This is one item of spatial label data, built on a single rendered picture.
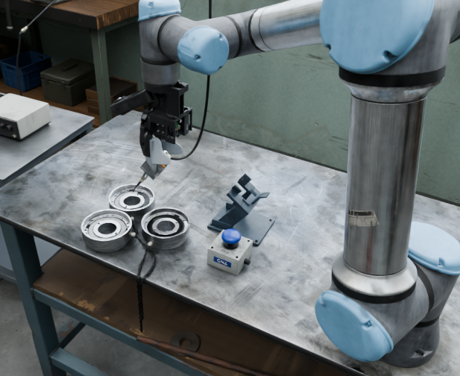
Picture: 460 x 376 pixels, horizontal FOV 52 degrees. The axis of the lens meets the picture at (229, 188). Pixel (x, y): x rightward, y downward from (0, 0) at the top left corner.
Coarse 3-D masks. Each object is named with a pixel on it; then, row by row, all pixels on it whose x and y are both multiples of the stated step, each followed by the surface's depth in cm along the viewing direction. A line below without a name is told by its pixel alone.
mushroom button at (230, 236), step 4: (224, 232) 97; (228, 232) 96; (232, 232) 97; (236, 232) 97; (224, 236) 96; (228, 236) 96; (232, 236) 96; (236, 236) 96; (240, 236) 96; (224, 240) 95; (228, 240) 95; (232, 240) 95; (236, 240) 95; (232, 244) 97
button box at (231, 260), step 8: (216, 240) 99; (240, 240) 99; (248, 240) 99; (208, 248) 97; (216, 248) 97; (224, 248) 97; (232, 248) 97; (240, 248) 97; (248, 248) 98; (208, 256) 98; (216, 256) 97; (224, 256) 95; (232, 256) 95; (240, 256) 95; (248, 256) 100; (208, 264) 99; (216, 264) 98; (224, 264) 97; (232, 264) 96; (240, 264) 96; (248, 264) 98; (232, 272) 97
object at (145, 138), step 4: (144, 124) 97; (140, 128) 96; (144, 128) 96; (140, 132) 97; (144, 132) 96; (148, 132) 97; (140, 136) 97; (144, 136) 97; (148, 136) 97; (152, 136) 99; (140, 140) 97; (144, 140) 97; (148, 140) 98; (140, 144) 98; (144, 144) 98; (148, 144) 98; (144, 148) 99; (148, 148) 99; (144, 152) 100; (148, 152) 100; (148, 156) 100
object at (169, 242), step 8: (160, 208) 107; (168, 208) 107; (144, 216) 104; (152, 216) 106; (184, 216) 106; (144, 224) 104; (160, 224) 106; (168, 224) 106; (176, 224) 105; (184, 224) 105; (144, 232) 101; (160, 232) 102; (168, 232) 102; (184, 232) 101; (152, 240) 100; (160, 240) 100; (168, 240) 100; (176, 240) 100; (184, 240) 102; (160, 248) 102; (168, 248) 102
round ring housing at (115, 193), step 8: (128, 184) 114; (136, 184) 114; (112, 192) 111; (120, 192) 113; (152, 192) 112; (112, 200) 110; (120, 200) 111; (128, 200) 113; (136, 200) 113; (144, 200) 111; (152, 200) 109; (112, 208) 107; (128, 208) 108; (144, 208) 107; (152, 208) 110; (136, 216) 107
